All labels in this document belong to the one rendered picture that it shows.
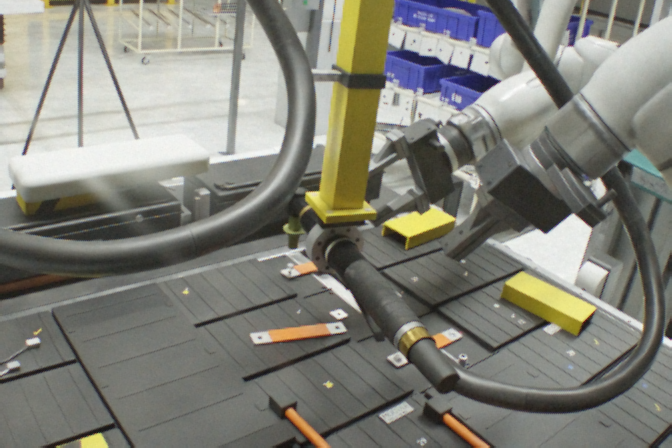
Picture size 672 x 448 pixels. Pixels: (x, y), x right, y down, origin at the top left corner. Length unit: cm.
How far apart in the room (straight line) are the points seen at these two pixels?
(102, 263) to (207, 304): 56
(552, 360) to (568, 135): 47
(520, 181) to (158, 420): 53
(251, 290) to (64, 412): 40
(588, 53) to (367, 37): 115
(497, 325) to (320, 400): 37
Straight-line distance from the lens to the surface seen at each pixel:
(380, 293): 84
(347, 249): 92
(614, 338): 121
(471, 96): 350
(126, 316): 102
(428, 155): 103
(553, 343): 114
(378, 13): 85
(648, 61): 72
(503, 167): 73
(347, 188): 91
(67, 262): 52
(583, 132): 73
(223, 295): 108
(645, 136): 73
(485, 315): 115
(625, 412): 105
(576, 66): 192
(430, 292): 118
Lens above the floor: 160
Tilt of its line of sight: 24 degrees down
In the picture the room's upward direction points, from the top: 7 degrees clockwise
